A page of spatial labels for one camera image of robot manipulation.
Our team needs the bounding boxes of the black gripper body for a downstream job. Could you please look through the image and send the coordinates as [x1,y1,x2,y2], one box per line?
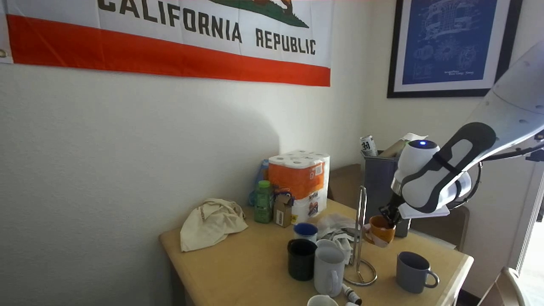
[379,196,405,227]

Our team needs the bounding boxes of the white and mustard cup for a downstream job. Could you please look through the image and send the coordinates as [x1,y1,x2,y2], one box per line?
[366,217,396,247]

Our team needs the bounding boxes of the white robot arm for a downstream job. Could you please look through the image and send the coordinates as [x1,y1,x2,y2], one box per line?
[379,42,544,227]

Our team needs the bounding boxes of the white pitcher cup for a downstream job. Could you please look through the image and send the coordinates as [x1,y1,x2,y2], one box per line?
[313,242,345,298]

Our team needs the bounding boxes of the blue rimmed cup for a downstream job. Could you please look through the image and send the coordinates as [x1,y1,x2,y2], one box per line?
[294,223,318,242]

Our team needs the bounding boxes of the white cup at bottom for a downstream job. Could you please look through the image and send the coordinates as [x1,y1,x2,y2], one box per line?
[306,295,339,306]

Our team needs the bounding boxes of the crumpled white cloth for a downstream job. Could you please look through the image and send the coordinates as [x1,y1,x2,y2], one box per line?
[318,215,356,256]

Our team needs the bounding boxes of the grey mug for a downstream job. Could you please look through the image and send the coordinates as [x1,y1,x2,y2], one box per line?
[396,252,441,295]

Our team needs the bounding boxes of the metal paper towel holder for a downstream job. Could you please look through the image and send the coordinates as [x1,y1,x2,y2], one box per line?
[344,186,378,288]

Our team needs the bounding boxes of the white marker pen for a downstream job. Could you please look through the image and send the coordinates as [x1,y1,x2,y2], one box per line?
[342,285,362,306]

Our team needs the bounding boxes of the paper towel roll pack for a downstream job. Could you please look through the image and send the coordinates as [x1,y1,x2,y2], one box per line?
[267,150,330,225]

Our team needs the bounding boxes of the black mug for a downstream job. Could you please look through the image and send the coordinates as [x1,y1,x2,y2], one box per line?
[288,239,317,281]

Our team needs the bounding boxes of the green bottle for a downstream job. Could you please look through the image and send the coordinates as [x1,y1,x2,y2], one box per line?
[254,181,274,223]

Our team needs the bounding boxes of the blue spray bottle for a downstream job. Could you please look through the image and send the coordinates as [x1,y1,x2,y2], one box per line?
[249,161,269,208]

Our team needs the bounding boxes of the wooden chair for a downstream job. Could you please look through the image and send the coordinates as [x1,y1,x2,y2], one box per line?
[478,268,529,306]

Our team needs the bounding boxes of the framed blue blueprint poster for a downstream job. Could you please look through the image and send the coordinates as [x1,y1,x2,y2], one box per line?
[388,0,524,99]

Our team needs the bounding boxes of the cream cloth bag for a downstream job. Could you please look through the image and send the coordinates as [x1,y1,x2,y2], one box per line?
[181,200,249,252]

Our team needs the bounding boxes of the California Republic flag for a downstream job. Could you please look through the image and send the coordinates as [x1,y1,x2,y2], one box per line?
[0,0,334,87]

